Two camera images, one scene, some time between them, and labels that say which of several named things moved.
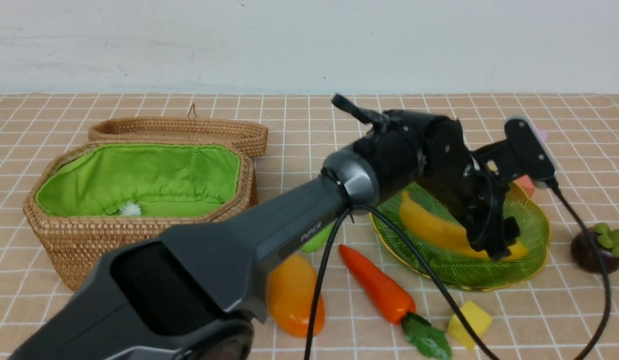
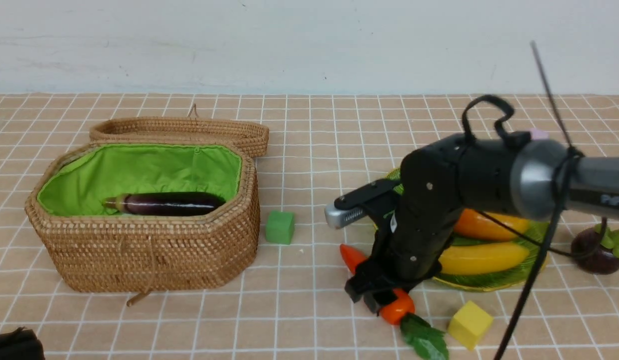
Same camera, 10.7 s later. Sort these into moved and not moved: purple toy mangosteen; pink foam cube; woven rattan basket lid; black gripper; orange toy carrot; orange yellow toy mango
Moved: orange yellow toy mango; black gripper
Not moved: pink foam cube; orange toy carrot; woven rattan basket lid; purple toy mangosteen
